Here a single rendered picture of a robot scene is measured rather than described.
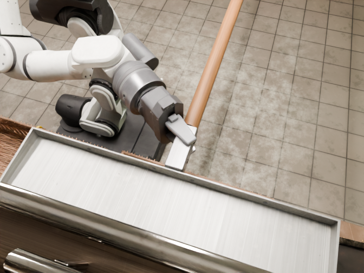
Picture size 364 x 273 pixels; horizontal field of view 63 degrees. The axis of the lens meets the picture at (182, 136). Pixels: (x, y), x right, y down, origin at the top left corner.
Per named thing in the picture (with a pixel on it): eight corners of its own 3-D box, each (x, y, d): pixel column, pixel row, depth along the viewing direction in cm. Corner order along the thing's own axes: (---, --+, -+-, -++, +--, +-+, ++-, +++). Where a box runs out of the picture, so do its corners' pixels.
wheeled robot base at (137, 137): (52, 161, 182) (27, 133, 153) (90, 97, 207) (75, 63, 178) (149, 191, 172) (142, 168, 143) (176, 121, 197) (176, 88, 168)
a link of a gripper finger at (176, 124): (184, 148, 51) (164, 124, 54) (199, 138, 52) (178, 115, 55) (184, 143, 50) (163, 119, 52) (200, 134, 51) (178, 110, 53)
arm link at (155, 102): (154, 153, 60) (123, 114, 65) (192, 128, 63) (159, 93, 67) (148, 118, 49) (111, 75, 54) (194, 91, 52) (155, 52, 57)
